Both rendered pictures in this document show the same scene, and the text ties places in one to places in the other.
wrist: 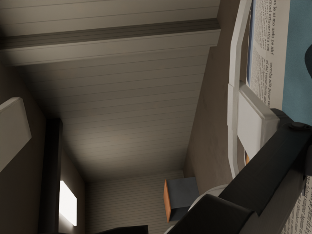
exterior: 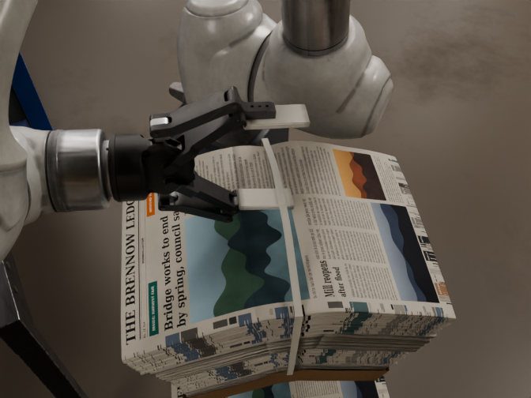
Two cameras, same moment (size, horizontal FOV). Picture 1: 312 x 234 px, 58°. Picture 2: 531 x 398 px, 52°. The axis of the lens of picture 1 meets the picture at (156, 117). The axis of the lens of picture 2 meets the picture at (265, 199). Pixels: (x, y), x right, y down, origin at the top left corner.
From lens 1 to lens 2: 0.60 m
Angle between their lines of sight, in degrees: 69
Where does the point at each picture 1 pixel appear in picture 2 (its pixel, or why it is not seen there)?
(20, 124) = (295, 118)
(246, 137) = (257, 193)
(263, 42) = (328, 231)
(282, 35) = (302, 238)
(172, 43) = not seen: outside the picture
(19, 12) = not seen: outside the picture
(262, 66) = (325, 220)
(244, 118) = (263, 198)
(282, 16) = (306, 245)
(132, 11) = not seen: outside the picture
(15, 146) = (283, 112)
